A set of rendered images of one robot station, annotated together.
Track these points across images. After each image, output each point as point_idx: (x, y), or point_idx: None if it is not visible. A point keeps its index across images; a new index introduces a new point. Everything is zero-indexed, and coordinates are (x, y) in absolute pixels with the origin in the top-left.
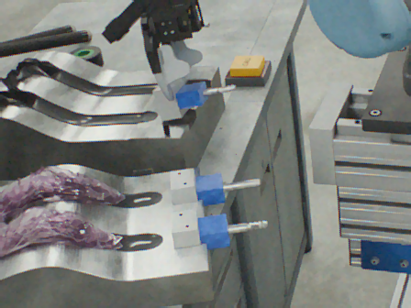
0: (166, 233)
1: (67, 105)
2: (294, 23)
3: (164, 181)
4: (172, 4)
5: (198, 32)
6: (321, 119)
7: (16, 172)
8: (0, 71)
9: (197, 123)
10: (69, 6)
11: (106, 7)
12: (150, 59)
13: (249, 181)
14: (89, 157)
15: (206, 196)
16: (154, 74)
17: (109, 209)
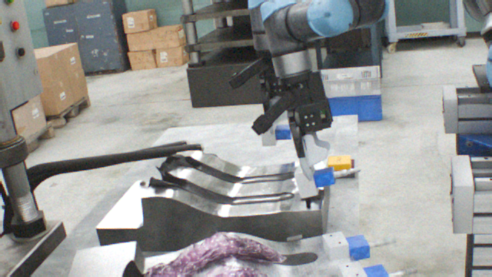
0: None
1: (214, 190)
2: (357, 135)
3: (314, 244)
4: (314, 100)
5: (287, 144)
6: (461, 179)
7: (172, 245)
8: (134, 172)
9: (324, 201)
10: (177, 130)
11: (207, 130)
12: (297, 145)
13: (387, 239)
14: (240, 229)
15: (356, 252)
16: (299, 158)
17: (277, 267)
